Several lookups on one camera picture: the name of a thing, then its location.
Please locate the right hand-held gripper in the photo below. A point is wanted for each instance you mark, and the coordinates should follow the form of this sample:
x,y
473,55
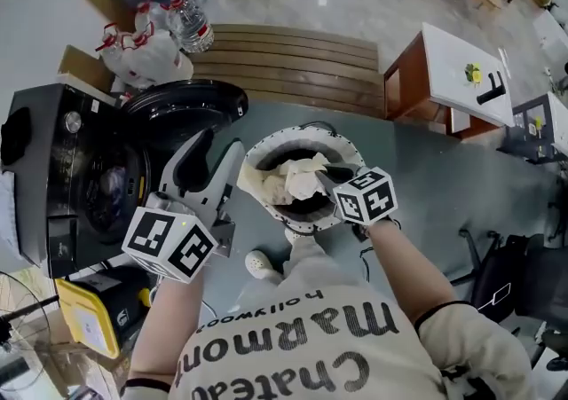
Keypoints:
x,y
365,194

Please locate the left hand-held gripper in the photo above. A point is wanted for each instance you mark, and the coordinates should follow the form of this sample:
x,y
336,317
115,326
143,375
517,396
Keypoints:
x,y
168,238

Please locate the cream clothes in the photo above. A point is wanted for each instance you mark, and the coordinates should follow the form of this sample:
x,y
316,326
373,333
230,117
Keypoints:
x,y
302,181

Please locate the white round laundry basket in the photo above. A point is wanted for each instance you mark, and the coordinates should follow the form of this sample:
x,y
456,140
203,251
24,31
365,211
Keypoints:
x,y
306,223

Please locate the black washing machine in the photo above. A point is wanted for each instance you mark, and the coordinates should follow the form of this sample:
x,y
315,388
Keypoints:
x,y
66,159

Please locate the person's left forearm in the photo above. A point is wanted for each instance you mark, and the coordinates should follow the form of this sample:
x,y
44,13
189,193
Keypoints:
x,y
166,323

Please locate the person's right forearm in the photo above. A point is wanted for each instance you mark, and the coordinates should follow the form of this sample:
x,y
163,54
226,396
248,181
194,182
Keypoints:
x,y
408,269

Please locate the person's white shoe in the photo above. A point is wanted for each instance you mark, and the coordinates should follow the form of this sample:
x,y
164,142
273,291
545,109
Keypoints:
x,y
259,263

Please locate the brown slatted wooden bench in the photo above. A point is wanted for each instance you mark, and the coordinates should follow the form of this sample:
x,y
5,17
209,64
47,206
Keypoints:
x,y
288,70

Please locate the white plastic bag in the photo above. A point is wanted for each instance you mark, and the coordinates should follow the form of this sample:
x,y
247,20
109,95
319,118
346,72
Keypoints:
x,y
153,57

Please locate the clear water bottle red cap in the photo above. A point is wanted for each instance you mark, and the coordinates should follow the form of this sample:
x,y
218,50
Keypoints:
x,y
193,23
148,19
113,50

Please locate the brown cardboard box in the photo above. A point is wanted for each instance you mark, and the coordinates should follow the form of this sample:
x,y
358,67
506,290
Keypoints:
x,y
84,68

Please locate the white top brown table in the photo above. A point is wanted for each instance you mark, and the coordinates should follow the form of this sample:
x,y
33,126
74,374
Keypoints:
x,y
452,70

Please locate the person's cream printed shirt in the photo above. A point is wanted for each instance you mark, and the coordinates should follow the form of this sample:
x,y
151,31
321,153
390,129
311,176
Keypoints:
x,y
310,336

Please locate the small yellow flower decoration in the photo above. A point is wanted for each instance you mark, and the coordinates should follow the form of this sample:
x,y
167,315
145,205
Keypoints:
x,y
473,73

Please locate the black box with yellow lid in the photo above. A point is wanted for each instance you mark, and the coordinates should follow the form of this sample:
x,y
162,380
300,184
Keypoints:
x,y
95,314

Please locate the black tool on table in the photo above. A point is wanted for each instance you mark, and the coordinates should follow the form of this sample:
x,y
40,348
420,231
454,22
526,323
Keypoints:
x,y
491,90

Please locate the black cloth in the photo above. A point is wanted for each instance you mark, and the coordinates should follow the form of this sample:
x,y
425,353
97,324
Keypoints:
x,y
15,136

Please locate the black office chair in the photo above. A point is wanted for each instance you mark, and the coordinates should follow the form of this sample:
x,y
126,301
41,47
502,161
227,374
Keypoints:
x,y
515,278

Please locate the black metal frame rack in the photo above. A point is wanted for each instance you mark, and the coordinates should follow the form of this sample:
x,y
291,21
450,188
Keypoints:
x,y
532,132

